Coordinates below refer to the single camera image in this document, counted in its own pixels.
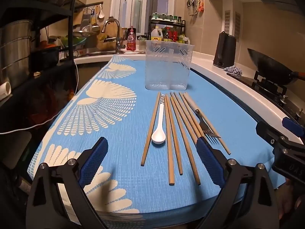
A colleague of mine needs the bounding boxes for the white framed window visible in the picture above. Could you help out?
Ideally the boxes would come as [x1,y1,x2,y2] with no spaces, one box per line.
[112,0,172,34]

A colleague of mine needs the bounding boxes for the blue-grey dishcloth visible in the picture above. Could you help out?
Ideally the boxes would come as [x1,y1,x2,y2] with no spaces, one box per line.
[223,65,243,76]

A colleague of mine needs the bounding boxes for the metal grater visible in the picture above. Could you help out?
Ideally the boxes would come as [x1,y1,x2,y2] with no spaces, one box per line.
[81,10,92,30]

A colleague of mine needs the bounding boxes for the clear plastic utensil holder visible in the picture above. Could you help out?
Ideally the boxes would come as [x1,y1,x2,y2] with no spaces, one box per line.
[145,40,193,91]

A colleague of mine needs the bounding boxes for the cooking oil jug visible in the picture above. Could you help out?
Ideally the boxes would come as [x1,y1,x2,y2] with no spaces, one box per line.
[151,27,164,41]

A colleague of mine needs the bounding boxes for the row of spice jars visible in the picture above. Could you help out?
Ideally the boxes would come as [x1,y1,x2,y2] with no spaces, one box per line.
[151,13,182,21]

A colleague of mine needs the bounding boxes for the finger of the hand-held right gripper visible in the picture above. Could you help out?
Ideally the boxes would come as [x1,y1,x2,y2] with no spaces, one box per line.
[282,117,305,146]
[256,121,289,148]

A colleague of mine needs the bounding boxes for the steel stockpot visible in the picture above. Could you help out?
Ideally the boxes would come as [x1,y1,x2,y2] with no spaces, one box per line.
[0,20,34,90]

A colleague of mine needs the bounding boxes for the metal fork with grey handle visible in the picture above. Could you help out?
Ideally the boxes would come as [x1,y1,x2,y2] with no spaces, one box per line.
[185,93,222,145]

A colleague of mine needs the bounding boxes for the white cable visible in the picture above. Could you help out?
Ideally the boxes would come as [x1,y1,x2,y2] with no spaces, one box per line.
[0,38,79,134]

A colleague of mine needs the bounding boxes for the wooden cutting board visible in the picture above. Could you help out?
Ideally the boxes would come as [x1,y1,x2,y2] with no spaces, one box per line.
[96,26,120,49]

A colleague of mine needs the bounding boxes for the metal hanging kitchen tools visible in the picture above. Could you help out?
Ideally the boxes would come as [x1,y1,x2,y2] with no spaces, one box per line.
[186,0,198,17]

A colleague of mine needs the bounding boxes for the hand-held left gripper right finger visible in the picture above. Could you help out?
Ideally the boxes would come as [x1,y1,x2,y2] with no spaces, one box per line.
[195,137,280,229]

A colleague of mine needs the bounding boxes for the person's right hand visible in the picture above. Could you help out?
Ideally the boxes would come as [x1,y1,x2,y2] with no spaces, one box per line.
[278,179,305,222]

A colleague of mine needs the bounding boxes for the black electric kettle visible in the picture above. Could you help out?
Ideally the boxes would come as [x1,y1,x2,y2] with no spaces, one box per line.
[213,31,237,68]

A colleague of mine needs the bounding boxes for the wooden chopstick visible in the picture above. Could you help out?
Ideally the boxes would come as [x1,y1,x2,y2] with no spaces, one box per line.
[170,92,201,186]
[165,94,175,186]
[140,92,161,167]
[183,92,231,155]
[174,92,199,141]
[177,92,203,138]
[181,92,206,135]
[170,97,183,175]

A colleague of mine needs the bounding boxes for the wide wall vent grille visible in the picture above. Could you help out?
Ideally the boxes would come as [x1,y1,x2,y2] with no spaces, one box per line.
[235,12,241,39]

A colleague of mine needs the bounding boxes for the narrow wall vent grille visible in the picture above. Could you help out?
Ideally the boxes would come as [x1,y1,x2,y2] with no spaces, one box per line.
[224,10,231,35]

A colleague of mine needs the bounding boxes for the steel kitchen faucet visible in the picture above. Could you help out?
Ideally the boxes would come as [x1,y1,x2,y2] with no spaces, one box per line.
[101,18,126,54]

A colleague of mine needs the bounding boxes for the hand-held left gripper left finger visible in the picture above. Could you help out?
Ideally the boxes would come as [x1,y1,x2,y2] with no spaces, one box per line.
[26,137,110,229]

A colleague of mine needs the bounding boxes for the blue printed tablecloth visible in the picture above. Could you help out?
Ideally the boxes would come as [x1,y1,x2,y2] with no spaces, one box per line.
[27,54,299,215]

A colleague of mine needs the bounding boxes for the green strainer basket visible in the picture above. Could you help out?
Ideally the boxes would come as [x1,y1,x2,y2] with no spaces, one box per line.
[61,36,86,47]

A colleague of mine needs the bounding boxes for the black wok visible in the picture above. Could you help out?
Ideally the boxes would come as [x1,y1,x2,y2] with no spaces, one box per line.
[247,48,305,85]

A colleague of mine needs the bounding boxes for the black pot with orange lid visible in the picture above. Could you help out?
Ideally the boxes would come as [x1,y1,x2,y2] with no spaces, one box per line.
[31,40,60,65]

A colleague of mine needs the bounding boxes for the white spoon with striped handle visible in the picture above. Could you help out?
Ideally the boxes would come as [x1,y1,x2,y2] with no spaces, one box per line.
[152,94,166,145]

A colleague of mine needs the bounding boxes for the white plastic tube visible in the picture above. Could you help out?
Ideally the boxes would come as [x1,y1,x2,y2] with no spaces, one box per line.
[0,81,12,101]

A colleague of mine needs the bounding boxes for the black burner grate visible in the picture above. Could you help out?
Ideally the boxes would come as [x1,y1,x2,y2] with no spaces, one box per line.
[254,71,287,96]

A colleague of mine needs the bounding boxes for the pink dish soap bottle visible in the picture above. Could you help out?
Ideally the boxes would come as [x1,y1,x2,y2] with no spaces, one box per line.
[126,26,137,51]

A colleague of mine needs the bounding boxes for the black spice rack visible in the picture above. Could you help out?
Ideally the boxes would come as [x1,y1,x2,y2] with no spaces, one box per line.
[149,15,187,44]

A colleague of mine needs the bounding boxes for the black glass cooktop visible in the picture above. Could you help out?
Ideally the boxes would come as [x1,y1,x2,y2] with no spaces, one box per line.
[226,73,305,146]

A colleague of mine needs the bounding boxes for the black shelf rack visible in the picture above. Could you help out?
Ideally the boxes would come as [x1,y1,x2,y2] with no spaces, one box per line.
[0,0,80,105]

